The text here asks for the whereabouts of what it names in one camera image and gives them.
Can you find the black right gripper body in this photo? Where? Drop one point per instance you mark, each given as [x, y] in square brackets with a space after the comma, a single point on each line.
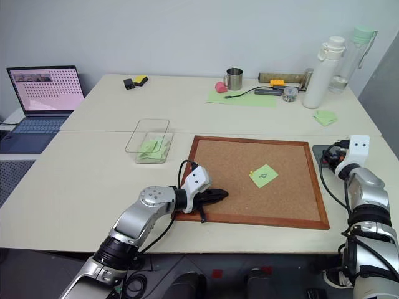
[333, 154]

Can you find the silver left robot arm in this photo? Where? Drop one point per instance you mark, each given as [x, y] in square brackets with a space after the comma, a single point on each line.
[146, 215]

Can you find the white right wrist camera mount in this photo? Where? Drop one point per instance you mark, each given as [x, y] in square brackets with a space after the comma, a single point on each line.
[358, 149]

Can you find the yellow black sponge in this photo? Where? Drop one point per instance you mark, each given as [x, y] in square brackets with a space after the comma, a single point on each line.
[141, 80]

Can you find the dark rounded shape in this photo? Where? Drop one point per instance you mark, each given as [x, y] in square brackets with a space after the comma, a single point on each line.
[188, 286]
[258, 285]

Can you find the clear plastic box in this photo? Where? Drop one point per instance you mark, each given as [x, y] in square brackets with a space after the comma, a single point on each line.
[149, 146]

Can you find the green paper sheet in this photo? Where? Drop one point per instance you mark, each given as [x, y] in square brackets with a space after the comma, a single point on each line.
[246, 101]

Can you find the grey partition panel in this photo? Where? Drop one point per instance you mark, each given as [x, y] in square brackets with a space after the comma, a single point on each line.
[383, 99]

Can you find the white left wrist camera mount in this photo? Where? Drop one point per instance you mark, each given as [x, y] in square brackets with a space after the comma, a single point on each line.
[196, 182]

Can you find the pink plastic piece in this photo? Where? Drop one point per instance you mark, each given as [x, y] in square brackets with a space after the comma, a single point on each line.
[220, 88]

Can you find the dark grey tray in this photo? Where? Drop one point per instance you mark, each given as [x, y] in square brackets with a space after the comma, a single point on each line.
[318, 152]

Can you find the clear bottle with green lid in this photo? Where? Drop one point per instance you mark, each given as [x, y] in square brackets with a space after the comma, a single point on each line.
[346, 62]

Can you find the white water bottle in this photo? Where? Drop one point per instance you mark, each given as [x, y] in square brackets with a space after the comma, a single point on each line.
[322, 78]

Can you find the stack of green sticky notes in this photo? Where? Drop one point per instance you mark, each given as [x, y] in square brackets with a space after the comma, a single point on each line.
[325, 117]

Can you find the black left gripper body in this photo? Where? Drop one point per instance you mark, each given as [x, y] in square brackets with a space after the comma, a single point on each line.
[206, 197]

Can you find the yellow toy brick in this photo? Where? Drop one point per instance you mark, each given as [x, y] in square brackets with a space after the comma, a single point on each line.
[277, 83]

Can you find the small metal cylinder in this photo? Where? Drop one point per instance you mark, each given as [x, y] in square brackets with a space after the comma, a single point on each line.
[308, 78]

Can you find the pile of green notes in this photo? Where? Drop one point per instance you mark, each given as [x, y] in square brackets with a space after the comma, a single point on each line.
[152, 149]

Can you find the open blue laptop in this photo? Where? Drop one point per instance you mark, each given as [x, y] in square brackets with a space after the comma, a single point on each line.
[46, 93]

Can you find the clear jar of pushpins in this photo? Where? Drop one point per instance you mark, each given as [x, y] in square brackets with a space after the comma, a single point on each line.
[290, 94]

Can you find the small black box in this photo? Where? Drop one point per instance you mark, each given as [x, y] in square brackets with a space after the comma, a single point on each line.
[128, 84]

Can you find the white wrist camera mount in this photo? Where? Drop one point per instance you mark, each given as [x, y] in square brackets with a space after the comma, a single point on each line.
[196, 182]
[358, 149]

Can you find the grey perforated panel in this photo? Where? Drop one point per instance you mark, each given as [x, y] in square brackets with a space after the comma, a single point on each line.
[14, 182]

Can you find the green sticky note with drawing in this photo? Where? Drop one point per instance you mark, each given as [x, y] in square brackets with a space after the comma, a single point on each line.
[265, 177]

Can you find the metal mug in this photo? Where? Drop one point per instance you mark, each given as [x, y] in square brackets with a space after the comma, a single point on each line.
[234, 78]

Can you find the wood-framed cork board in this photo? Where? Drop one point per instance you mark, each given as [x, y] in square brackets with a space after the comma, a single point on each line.
[237, 193]

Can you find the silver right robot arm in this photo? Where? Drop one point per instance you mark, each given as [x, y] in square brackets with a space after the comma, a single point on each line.
[369, 218]

